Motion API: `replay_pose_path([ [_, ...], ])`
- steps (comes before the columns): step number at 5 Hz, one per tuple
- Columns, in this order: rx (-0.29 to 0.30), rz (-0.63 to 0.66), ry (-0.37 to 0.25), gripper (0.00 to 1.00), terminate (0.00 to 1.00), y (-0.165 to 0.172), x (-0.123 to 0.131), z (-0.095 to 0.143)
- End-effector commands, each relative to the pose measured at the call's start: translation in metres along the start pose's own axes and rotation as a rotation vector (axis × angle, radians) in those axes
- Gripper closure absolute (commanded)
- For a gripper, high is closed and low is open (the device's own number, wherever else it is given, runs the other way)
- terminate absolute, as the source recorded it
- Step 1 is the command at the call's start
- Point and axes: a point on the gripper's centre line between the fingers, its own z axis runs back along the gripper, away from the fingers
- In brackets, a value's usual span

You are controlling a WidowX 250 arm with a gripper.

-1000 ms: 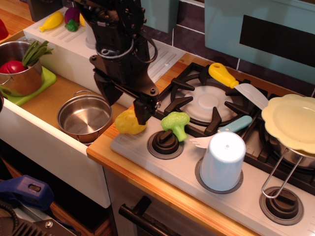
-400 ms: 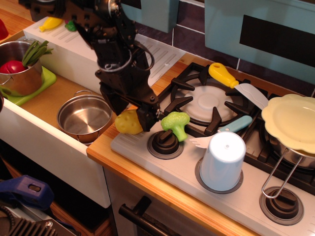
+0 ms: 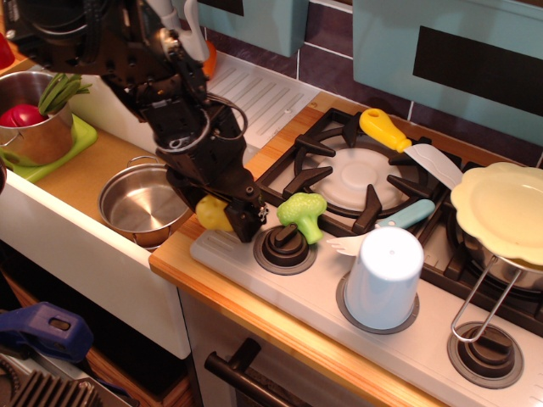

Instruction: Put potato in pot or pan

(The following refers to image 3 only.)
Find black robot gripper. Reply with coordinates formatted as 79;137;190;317
141;101;266;243

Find yellow toy potato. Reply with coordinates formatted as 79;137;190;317
195;195;233;232

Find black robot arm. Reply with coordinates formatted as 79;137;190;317
2;1;267;243

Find small steel pot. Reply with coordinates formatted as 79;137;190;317
98;155;193;251

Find tall steel pot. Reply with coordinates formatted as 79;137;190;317
1;71;76;167

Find black left stove knob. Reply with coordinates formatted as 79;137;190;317
253;224;316;276

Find black stove knob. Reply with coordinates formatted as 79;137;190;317
253;224;316;276
447;325;523;389

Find green toy broccoli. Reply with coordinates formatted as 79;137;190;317
277;192;327;245

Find white toy sink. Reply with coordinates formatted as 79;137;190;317
0;50;322;360

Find orange toy carrot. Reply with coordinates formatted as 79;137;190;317
203;40;217;79

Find grey toy stove top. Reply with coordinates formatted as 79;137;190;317
189;107;543;407

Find green cutting mat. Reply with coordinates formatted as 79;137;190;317
1;114;98;183

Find grey toy faucet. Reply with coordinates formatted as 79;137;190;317
148;0;210;63

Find white upturned plastic cup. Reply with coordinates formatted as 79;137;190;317
344;226;424;331

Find green toy beans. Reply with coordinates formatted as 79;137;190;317
37;73;92;116

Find black burner grate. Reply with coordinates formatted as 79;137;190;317
258;109;446;236

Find blue clamp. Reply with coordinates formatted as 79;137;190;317
1;302;94;362

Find red toy tomato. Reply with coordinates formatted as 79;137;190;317
1;103;48;128

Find red object at edge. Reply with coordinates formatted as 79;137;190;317
0;34;15;70

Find pale yellow plastic plate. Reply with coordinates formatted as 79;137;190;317
451;162;542;266

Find black right stove knob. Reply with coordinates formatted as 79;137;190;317
447;325;523;389

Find blue handled toy fork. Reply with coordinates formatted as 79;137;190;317
327;199;435;256

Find black oven door handle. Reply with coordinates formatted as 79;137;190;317
204;338;292;407

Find yellow handled toy knife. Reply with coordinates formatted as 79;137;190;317
359;109;462;191

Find teal wall cabinet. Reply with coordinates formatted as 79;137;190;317
199;1;542;144

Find steel saucepan with wire handle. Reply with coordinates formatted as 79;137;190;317
451;231;543;343

